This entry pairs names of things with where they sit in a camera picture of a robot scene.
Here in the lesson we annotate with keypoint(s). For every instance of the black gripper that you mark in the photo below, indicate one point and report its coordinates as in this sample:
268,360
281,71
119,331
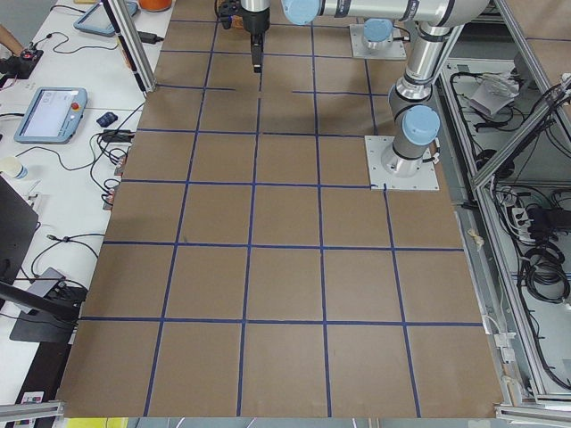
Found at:
254,23

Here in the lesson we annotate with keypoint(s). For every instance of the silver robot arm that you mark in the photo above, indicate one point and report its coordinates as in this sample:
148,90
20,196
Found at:
438,23
377,33

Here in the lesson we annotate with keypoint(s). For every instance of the orange bucket with grey lid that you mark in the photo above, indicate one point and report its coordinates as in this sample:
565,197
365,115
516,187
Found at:
155,5

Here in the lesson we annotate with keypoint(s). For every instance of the black power adapter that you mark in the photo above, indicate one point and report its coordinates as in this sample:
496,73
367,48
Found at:
149,38

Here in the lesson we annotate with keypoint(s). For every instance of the blue teach pendant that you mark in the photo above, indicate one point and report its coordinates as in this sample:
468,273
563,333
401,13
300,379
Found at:
96,21
53,116

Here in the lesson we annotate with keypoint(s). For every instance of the dark blue computer mouse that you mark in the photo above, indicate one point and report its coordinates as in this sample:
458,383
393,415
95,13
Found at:
107,119

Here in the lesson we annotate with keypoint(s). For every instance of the paper cup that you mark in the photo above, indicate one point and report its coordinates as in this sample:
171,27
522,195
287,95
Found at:
12,167

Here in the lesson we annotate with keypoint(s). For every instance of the white power strip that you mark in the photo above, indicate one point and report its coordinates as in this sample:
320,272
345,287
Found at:
518,220

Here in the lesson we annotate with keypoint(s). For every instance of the grey usb hub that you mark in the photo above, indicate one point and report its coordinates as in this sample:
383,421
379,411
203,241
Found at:
46,282

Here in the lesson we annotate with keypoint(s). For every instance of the black monitor on stand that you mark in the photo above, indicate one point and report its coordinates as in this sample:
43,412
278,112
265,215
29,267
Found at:
42,319

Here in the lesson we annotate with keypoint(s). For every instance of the aluminium frame post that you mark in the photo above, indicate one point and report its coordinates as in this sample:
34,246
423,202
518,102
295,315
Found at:
125,29

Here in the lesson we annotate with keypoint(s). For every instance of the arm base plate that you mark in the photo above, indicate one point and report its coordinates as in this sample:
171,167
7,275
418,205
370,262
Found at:
387,171
393,52

